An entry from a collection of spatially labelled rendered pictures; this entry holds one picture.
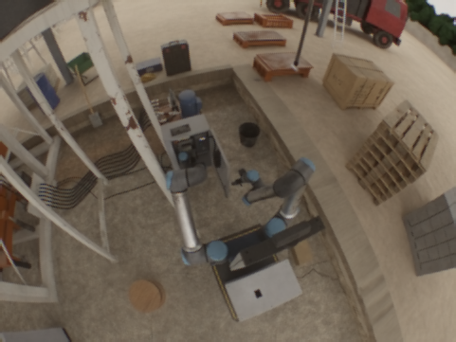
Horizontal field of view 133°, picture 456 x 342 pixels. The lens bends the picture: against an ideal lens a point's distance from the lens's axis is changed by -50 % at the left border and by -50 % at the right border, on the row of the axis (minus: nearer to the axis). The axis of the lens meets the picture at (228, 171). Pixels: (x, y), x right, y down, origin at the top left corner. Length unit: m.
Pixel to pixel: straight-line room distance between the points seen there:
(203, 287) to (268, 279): 1.04
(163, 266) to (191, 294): 0.48
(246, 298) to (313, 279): 1.28
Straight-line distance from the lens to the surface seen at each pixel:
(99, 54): 0.96
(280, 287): 1.70
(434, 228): 3.17
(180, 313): 2.58
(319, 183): 2.71
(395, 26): 10.70
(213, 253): 1.43
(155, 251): 2.63
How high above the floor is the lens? 2.47
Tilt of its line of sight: 60 degrees down
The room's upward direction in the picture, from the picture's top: 2 degrees clockwise
